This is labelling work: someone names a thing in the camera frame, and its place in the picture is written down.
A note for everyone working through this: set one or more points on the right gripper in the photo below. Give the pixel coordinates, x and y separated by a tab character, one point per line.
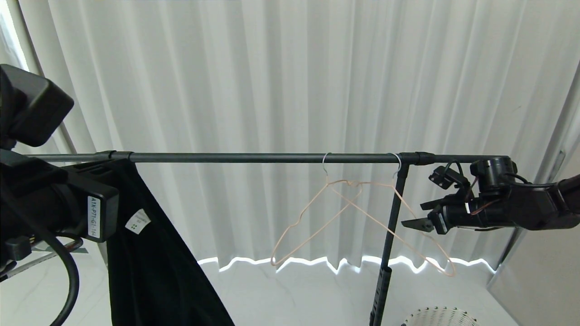
462	218

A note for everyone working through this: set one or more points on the black clothes rack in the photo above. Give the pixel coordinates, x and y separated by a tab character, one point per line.
226	157

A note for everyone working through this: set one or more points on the black garment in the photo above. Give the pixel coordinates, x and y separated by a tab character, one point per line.
158	280

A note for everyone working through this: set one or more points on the white curtain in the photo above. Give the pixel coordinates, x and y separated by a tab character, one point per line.
272	68

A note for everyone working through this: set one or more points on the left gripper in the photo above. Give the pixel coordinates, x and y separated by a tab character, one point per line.
59	203

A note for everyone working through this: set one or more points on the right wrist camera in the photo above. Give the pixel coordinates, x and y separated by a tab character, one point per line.
442	176

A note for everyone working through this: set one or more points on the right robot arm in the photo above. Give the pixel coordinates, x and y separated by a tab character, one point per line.
534	210

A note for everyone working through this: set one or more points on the white laundry basket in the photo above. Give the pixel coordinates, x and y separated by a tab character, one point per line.
439	318

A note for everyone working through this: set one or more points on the pink clothes hanger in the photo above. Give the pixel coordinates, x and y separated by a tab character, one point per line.
317	228
362	210

